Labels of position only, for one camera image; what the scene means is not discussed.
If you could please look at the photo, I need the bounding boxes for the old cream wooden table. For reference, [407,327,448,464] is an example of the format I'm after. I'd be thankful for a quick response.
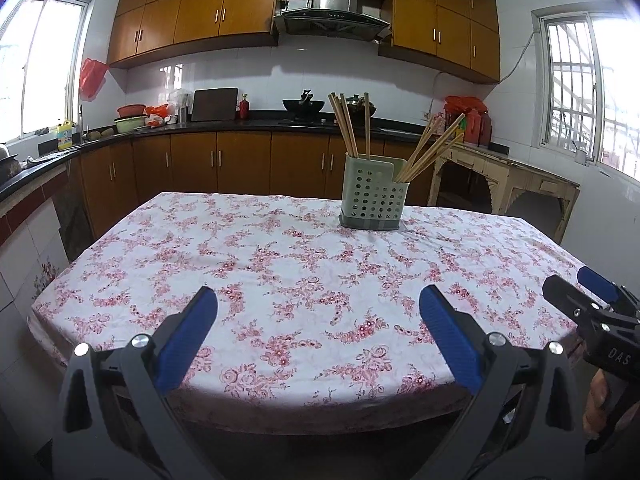
[427,141,582,246]

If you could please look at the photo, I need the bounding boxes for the green plastic basin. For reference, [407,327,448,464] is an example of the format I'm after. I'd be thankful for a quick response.
[113,116,149,135]

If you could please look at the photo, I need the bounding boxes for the steel range hood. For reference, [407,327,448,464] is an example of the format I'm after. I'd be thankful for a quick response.
[272,0,393,44]

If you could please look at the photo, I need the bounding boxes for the sliding glass window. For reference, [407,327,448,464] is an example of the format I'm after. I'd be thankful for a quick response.
[0,0,96,144]

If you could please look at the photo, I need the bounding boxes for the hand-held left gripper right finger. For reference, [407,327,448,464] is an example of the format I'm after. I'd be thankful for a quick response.
[419,285,587,480]

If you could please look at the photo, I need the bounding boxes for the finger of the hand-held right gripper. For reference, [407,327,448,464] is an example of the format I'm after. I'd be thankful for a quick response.
[576,266,640,307]
[542,275,609,327]

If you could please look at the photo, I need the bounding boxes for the green perforated utensil holder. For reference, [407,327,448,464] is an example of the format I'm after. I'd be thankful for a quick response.
[338,153,411,232]

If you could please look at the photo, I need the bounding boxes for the black kitchen countertop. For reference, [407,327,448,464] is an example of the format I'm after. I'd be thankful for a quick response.
[0,110,511,202]

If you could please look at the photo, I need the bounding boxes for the dark pot with lid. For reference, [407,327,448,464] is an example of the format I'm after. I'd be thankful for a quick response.
[345,93,379,114]

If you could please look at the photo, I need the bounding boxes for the red floral tablecloth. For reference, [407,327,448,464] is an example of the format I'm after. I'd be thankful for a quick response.
[27,191,608,436]

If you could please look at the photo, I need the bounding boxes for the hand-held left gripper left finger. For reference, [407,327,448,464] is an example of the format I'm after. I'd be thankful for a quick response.
[52,286,226,480]

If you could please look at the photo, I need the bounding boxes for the hanging red plastic bag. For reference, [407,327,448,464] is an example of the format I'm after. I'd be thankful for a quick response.
[79,57,110,101]

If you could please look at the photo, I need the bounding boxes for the black wok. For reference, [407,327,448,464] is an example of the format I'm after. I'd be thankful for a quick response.
[282,88,326,113]

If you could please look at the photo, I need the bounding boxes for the brown upper kitchen cabinets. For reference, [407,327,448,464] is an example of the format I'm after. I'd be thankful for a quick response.
[107,0,501,85]

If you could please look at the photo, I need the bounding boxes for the barred window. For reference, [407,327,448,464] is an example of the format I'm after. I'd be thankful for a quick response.
[531,7,640,182]

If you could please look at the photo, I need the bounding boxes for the brown lower kitchen cabinets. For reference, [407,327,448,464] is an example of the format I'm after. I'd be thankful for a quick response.
[65,130,441,243]

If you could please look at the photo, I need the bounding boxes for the orange plastic bag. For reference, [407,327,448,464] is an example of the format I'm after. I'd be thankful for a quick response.
[444,95,489,117]

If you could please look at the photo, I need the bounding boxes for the person's right hand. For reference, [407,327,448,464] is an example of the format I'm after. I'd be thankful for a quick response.
[581,371,609,437]

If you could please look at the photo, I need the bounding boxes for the dark cutting board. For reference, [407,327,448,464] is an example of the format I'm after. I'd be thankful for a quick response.
[191,87,239,123]

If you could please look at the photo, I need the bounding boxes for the brown kitchen cabinets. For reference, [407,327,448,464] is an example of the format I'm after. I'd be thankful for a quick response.
[65,130,441,243]
[107,0,501,85]

